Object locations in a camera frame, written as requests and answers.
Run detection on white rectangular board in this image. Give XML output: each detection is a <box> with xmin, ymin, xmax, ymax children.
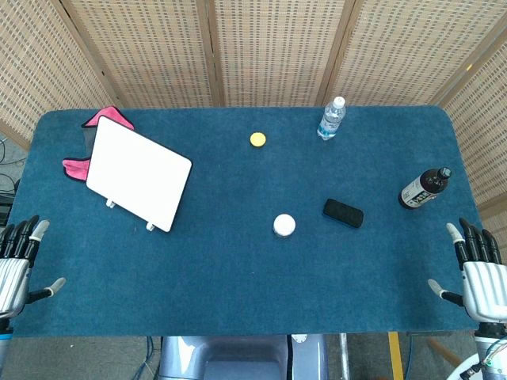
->
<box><xmin>86</xmin><ymin>116</ymin><xmax>193</xmax><ymax>234</ymax></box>

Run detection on dark brown glass bottle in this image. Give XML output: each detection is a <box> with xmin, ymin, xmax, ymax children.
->
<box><xmin>398</xmin><ymin>166</ymin><xmax>453</xmax><ymax>211</ymax></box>

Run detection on metal table leg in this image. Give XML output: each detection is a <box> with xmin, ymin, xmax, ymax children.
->
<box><xmin>337</xmin><ymin>333</ymin><xmax>351</xmax><ymax>380</ymax></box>

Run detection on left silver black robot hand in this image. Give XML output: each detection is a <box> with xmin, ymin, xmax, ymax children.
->
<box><xmin>0</xmin><ymin>215</ymin><xmax>67</xmax><ymax>320</ymax></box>

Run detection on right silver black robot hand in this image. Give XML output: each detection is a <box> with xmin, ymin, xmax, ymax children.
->
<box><xmin>427</xmin><ymin>217</ymin><xmax>507</xmax><ymax>324</ymax></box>

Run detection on yellow floor strip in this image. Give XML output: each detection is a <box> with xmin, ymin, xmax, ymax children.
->
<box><xmin>387</xmin><ymin>332</ymin><xmax>404</xmax><ymax>380</ymax></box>

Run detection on blue carpet table cover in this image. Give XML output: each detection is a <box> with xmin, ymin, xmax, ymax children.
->
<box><xmin>0</xmin><ymin>105</ymin><xmax>482</xmax><ymax>339</ymax></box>

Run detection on silver-blue robot torso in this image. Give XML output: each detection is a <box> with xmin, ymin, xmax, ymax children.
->
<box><xmin>158</xmin><ymin>334</ymin><xmax>330</xmax><ymax>380</ymax></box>

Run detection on woven bamboo folding screen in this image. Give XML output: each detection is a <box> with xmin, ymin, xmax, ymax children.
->
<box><xmin>0</xmin><ymin>0</ymin><xmax>507</xmax><ymax>222</ymax></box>

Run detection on pink microfibre cloth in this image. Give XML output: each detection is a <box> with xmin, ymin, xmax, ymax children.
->
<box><xmin>62</xmin><ymin>106</ymin><xmax>136</xmax><ymax>183</ymax></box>

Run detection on black floor cables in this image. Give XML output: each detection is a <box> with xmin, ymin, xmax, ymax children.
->
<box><xmin>0</xmin><ymin>134</ymin><xmax>25</xmax><ymax>225</ymax></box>

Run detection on clear plastic water bottle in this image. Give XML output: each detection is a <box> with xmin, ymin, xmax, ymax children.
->
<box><xmin>316</xmin><ymin>96</ymin><xmax>347</xmax><ymax>142</ymax></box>

